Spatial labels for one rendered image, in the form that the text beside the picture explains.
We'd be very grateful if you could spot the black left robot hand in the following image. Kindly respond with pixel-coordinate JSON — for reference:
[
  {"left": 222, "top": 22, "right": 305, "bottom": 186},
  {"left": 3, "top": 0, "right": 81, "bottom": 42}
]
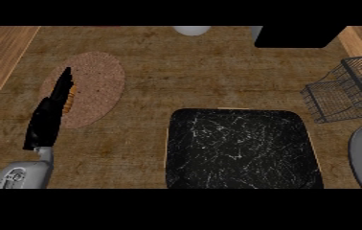
[{"left": 21, "top": 66, "right": 76, "bottom": 151}]

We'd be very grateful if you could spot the black marble tray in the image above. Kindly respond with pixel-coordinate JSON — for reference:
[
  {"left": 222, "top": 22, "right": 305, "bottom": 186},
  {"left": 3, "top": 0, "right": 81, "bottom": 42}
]
[{"left": 164, "top": 107, "right": 325, "bottom": 190}]

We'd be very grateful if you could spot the orange food item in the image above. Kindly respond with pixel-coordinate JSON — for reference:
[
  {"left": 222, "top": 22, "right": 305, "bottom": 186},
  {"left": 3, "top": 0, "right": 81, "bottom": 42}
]
[{"left": 62, "top": 84, "right": 79, "bottom": 115}]

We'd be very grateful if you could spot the round woven pink placemat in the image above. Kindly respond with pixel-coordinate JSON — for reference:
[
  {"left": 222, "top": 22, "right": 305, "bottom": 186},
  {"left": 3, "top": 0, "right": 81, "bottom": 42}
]
[{"left": 39, "top": 51, "right": 127, "bottom": 129}]

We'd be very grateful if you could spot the white round container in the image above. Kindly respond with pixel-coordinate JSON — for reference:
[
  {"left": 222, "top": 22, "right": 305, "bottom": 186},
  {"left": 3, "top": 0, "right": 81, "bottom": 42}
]
[{"left": 172, "top": 26, "right": 213, "bottom": 37}]

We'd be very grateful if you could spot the black appliance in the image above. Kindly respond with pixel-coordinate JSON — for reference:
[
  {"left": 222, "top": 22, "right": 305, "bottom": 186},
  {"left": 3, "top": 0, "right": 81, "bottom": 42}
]
[{"left": 253, "top": 26, "right": 347, "bottom": 49}]

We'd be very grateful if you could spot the dark wire tiered basket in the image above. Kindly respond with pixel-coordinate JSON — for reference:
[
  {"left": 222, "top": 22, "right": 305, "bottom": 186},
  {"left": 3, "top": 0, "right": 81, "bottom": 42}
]
[{"left": 300, "top": 56, "right": 362, "bottom": 125}]

